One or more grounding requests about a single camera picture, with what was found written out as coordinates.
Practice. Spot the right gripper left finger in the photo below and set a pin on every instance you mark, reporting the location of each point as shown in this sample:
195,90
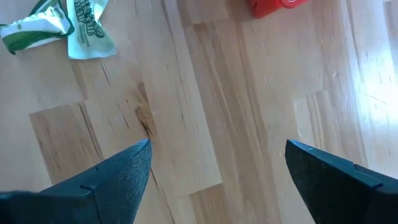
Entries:
102,193

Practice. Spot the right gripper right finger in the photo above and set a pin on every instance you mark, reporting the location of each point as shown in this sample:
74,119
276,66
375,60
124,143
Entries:
342,193

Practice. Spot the crumpled white green packet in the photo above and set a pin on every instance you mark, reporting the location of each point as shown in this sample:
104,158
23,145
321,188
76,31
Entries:
34,28
90,34

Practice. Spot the red plastic basket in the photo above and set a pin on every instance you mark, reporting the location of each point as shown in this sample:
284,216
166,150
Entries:
267,6

